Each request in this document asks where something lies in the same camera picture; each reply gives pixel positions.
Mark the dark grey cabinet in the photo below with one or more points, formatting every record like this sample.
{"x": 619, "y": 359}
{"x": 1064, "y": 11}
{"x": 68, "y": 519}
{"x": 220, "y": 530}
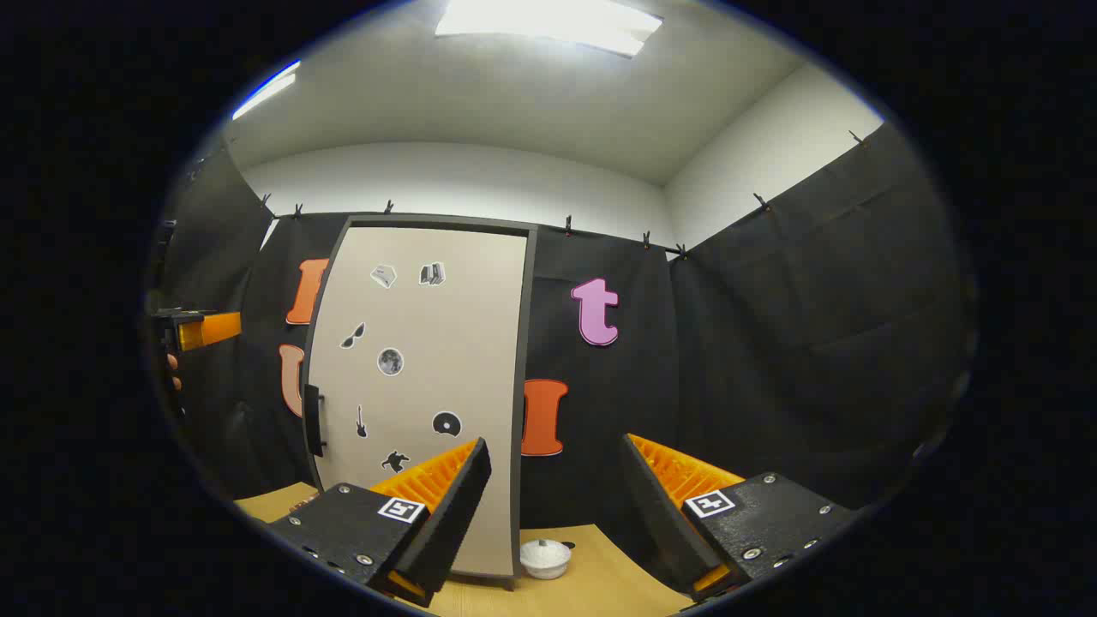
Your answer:
{"x": 531, "y": 360}

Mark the black backdrop cloth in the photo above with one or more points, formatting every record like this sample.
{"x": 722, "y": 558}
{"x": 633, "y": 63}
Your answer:
{"x": 771, "y": 343}

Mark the small ceiling light panel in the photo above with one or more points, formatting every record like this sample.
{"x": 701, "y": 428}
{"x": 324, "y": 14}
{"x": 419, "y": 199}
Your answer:
{"x": 266, "y": 88}

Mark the small white bowl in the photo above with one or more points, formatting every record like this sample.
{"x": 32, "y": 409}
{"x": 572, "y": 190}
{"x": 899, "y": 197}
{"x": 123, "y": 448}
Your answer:
{"x": 545, "y": 561}

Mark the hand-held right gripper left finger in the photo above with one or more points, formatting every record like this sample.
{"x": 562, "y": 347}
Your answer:
{"x": 454, "y": 523}

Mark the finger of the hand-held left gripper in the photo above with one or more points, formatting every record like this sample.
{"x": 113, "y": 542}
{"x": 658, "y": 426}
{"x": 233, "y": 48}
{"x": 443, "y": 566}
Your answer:
{"x": 214, "y": 328}

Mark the beige cabinet door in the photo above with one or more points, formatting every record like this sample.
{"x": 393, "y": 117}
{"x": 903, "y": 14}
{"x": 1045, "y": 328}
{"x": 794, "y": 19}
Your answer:
{"x": 428, "y": 343}

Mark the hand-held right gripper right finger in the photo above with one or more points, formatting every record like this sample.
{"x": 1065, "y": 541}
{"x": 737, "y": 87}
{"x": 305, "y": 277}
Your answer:
{"x": 660, "y": 523}

